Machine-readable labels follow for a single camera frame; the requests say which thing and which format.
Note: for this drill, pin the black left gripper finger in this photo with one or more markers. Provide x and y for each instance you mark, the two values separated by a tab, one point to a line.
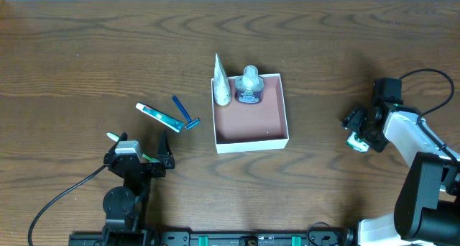
121	143
163	150

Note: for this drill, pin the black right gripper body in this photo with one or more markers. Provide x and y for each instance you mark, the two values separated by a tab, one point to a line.
354	120

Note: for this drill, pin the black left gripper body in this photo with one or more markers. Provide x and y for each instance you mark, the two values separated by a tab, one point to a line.
144	166

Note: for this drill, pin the green white soap box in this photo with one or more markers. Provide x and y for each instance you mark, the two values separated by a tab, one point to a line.
357	144

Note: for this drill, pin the white shampoo tube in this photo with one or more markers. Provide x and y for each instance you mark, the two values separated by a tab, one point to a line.
221	87

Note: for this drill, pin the clear bottle white cap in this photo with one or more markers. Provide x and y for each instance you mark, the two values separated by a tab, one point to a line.
249	87

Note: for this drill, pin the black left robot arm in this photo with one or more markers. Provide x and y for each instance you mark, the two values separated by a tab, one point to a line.
125	206

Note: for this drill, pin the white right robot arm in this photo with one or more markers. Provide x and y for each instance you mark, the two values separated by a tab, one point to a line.
419	217

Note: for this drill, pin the green white toothbrush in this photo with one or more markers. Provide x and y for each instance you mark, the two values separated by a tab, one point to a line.
115	138

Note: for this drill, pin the white green toothpaste tube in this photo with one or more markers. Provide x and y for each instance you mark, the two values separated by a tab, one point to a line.
163	118

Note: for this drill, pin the blue disposable razor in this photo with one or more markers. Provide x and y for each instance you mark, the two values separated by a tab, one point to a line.
191	123

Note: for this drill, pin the white box pink interior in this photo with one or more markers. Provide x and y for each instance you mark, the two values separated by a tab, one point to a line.
251	127

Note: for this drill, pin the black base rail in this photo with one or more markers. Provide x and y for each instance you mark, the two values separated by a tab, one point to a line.
318	234

